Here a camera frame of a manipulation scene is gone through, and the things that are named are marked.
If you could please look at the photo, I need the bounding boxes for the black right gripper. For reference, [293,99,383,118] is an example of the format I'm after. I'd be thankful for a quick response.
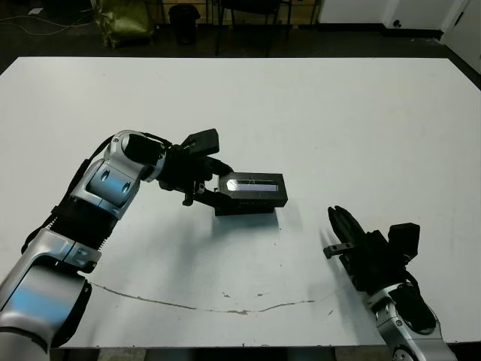
[322,205,409,294]

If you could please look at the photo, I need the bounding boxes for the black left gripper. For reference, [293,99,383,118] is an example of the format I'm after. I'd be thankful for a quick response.
[157,144,234,211]

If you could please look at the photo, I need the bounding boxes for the black box lid camera print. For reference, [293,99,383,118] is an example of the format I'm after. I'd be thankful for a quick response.
[216,171,289,208]

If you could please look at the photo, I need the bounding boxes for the black box base white insert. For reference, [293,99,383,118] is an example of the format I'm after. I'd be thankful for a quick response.
[214,202,275,217]

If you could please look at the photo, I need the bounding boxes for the black trash bin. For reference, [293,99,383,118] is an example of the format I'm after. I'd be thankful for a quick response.
[168,4,201,46]

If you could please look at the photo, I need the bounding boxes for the wooden shelf unit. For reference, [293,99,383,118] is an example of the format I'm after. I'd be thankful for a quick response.
[157,0,320,26]

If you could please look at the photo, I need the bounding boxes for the black office chair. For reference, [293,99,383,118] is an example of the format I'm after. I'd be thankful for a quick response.
[215,0,292,57]

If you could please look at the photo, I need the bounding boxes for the large crinkled plastic bag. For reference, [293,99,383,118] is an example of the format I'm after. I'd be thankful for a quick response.
[93,0,157,49]

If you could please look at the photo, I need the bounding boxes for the white door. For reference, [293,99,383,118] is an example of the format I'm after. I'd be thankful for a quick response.
[441,0,481,78]

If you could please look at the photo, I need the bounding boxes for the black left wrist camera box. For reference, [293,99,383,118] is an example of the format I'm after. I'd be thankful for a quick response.
[182,128,220,157]

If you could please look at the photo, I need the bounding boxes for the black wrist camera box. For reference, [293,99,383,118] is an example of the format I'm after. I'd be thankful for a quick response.
[388,223,421,264]
[182,128,220,157]

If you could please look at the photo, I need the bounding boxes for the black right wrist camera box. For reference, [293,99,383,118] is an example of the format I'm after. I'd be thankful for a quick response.
[388,223,421,264]

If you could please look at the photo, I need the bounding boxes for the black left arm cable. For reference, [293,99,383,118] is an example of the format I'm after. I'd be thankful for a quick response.
[20,137,113,253]

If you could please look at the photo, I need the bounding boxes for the thin white floor cable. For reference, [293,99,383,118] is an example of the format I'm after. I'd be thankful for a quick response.
[0,13,97,37]

